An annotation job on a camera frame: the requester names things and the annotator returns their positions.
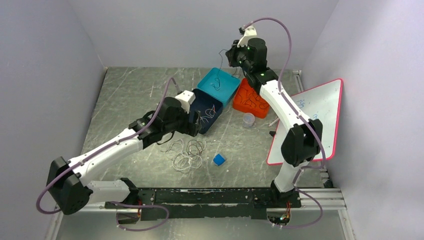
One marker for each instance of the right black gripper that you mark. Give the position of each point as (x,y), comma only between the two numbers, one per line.
(231,54)

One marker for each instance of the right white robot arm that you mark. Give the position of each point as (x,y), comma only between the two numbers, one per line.
(303,139)

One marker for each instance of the blue grey block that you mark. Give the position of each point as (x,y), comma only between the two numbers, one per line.
(219,159)

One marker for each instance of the pink framed whiteboard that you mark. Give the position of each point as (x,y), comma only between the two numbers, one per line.
(321,102)

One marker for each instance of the orange box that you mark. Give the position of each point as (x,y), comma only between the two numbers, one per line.
(246,100)

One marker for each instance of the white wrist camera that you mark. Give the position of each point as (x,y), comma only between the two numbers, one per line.
(246,33)
(186,98)

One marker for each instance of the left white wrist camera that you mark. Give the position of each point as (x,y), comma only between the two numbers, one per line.
(186,98)

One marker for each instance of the teal box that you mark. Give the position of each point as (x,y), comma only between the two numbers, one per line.
(220,85)

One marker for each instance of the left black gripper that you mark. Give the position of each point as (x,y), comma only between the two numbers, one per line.
(189,128)

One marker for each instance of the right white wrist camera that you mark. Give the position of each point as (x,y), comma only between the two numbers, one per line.
(246,33)

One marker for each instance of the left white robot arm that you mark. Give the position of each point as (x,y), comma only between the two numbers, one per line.
(71,182)

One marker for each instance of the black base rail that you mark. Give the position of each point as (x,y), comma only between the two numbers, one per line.
(194,203)

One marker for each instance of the navy blue box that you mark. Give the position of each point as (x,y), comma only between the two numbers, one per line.
(210,109)

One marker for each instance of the clear paperclip jar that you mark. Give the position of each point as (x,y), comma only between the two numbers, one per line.
(248,120)

